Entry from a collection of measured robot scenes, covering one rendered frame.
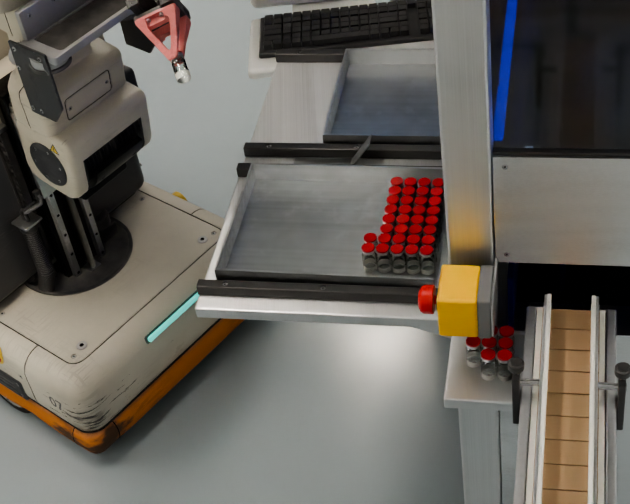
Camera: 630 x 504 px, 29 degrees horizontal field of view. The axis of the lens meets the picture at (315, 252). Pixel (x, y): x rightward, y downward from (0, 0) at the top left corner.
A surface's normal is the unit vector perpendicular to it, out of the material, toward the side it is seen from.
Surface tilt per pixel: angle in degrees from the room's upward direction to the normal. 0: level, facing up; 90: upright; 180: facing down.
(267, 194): 0
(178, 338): 90
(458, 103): 90
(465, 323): 90
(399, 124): 0
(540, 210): 90
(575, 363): 0
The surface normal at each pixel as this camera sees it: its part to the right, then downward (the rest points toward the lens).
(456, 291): -0.12, -0.72
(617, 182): -0.18, 0.69
